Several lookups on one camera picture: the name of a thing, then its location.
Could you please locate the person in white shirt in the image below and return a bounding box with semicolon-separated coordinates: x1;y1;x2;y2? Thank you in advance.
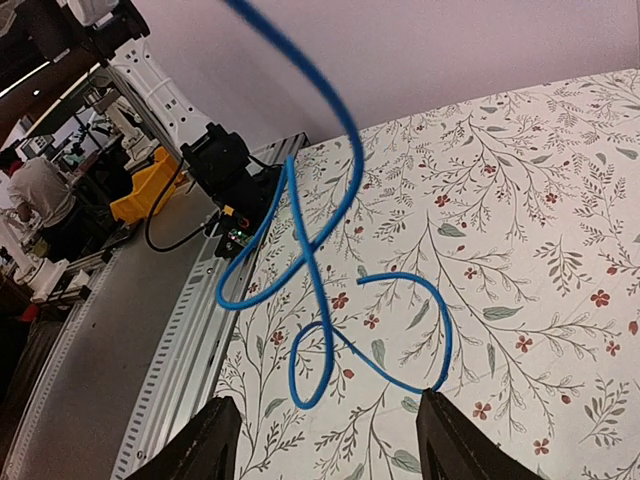
1;148;82;262

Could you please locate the floral tablecloth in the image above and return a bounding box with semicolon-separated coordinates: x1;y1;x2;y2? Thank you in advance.
216;69;639;479

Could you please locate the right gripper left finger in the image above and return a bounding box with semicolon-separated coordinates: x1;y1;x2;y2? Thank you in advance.
128;397;242;480

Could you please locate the aluminium front rail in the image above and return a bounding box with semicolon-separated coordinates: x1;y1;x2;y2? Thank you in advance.
0;132;309;480

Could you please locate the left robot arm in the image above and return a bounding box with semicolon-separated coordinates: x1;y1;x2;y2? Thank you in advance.
61;1;258;210

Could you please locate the yellow plastic bin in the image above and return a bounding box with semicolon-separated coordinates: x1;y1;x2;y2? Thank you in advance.
110;147;178;225

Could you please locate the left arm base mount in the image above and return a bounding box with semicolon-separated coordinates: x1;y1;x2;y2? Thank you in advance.
205;165;282;260

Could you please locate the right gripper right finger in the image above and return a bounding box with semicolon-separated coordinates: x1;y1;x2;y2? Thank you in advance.
416;389;539;480

